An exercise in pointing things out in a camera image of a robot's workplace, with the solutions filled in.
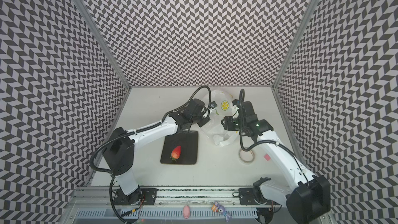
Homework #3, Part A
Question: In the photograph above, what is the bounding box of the pink toy figure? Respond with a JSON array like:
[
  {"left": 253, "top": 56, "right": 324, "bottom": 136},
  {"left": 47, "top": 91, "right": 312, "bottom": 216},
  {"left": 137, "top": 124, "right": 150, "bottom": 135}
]
[{"left": 182, "top": 205, "right": 190, "bottom": 219}]

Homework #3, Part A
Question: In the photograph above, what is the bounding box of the aluminium front rail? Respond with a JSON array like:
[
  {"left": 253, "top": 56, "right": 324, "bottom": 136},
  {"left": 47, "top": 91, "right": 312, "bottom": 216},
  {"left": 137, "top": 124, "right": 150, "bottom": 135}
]
[{"left": 65, "top": 186, "right": 292, "bottom": 209}]

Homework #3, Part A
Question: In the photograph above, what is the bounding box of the white plastic bag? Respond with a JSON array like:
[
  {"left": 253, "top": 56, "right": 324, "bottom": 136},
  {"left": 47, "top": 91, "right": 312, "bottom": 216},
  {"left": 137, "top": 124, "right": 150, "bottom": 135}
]
[{"left": 201, "top": 88, "right": 239, "bottom": 147}]

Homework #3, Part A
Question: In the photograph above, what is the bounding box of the purple toy figure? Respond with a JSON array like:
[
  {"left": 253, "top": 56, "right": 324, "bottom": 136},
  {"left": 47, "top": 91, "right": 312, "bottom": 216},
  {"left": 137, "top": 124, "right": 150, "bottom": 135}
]
[{"left": 211, "top": 201, "right": 232, "bottom": 223}]

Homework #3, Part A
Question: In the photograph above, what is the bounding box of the pink eraser block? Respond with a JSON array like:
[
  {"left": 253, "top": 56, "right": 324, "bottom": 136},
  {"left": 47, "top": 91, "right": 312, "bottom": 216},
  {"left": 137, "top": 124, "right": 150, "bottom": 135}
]
[{"left": 264, "top": 154, "right": 271, "bottom": 161}]

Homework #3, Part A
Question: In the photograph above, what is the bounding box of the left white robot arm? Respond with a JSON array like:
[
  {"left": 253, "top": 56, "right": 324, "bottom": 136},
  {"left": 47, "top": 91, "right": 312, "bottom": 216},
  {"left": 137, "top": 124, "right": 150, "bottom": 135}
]
[{"left": 90, "top": 86, "right": 211, "bottom": 203}]

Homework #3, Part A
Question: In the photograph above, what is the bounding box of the black square mat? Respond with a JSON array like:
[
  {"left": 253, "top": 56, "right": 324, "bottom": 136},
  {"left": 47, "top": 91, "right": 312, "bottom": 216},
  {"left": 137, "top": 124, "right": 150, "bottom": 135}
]
[{"left": 160, "top": 131, "right": 199, "bottom": 165}]

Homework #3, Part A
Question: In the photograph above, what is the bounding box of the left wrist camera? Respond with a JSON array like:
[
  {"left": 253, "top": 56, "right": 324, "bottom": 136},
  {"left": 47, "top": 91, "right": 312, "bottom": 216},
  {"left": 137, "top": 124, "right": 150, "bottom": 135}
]
[{"left": 209, "top": 101, "right": 218, "bottom": 110}]

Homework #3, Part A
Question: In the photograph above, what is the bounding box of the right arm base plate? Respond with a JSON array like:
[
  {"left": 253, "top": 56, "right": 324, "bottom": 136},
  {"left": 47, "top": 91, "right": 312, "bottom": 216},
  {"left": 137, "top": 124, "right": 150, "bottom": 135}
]
[{"left": 238, "top": 187, "right": 279, "bottom": 206}]

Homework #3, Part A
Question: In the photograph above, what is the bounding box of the beige masking tape roll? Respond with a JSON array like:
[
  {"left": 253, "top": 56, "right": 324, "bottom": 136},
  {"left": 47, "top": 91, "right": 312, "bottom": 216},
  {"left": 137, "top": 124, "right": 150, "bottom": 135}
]
[{"left": 238, "top": 149, "right": 255, "bottom": 164}]

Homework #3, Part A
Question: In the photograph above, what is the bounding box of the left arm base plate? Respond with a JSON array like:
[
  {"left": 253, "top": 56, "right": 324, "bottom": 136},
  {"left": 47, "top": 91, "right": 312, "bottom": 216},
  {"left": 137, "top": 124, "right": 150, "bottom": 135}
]
[{"left": 114, "top": 188, "right": 158, "bottom": 206}]

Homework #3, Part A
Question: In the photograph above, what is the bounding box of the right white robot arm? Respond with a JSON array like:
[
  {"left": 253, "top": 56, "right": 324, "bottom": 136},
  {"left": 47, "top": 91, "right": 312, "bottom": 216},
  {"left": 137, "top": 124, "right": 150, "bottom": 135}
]
[{"left": 221, "top": 89, "right": 331, "bottom": 224}]

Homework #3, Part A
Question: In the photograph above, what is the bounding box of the red fake strawberry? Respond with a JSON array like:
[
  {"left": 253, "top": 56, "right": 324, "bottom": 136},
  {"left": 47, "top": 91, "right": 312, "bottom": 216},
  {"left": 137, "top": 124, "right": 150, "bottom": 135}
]
[{"left": 170, "top": 146, "right": 181, "bottom": 161}]

